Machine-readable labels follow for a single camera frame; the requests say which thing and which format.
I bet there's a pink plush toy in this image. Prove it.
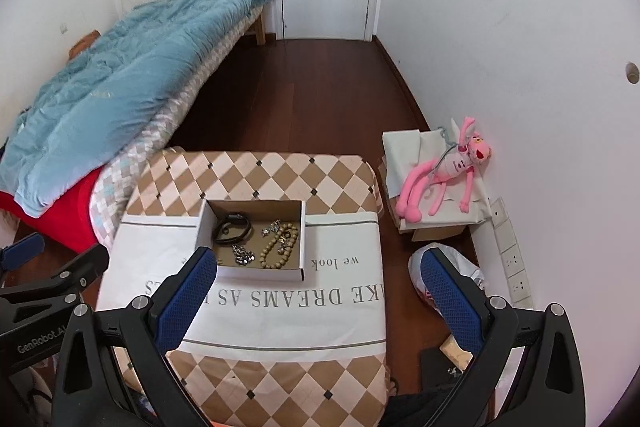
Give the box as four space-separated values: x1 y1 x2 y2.
397 116 494 223

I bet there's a checkered mattress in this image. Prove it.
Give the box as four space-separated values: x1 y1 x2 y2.
89 0 274 251

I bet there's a white cardboard box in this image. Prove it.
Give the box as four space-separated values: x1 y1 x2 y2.
194 199 306 282

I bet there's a white plastic bag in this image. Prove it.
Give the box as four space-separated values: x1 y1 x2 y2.
408 242 486 309

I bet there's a red blanket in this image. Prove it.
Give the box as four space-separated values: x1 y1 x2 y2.
0 166 104 256

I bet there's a wooden block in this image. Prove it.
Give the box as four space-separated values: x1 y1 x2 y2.
439 339 474 369

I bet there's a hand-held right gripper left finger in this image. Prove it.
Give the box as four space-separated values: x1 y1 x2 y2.
51 246 219 427

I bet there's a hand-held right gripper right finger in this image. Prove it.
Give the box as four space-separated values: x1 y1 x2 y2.
420 250 587 427

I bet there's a black smart band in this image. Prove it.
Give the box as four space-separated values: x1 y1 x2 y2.
212 212 253 246

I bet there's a brown pillow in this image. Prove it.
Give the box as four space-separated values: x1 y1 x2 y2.
68 30 101 58

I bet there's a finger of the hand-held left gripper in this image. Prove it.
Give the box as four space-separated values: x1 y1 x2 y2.
0 244 110 308
0 231 45 276

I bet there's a thick silver chain bracelet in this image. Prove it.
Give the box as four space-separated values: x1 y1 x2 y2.
230 244 257 267

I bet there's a diamond-patterned printed cloth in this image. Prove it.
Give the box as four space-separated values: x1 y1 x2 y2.
94 149 391 427

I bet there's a white wall socket strip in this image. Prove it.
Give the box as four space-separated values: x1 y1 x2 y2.
488 196 534 308

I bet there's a wooden bead bracelet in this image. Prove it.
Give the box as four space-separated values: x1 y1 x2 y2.
258 221 301 269

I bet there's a light blue quilt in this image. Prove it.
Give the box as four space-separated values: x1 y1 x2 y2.
0 0 275 221

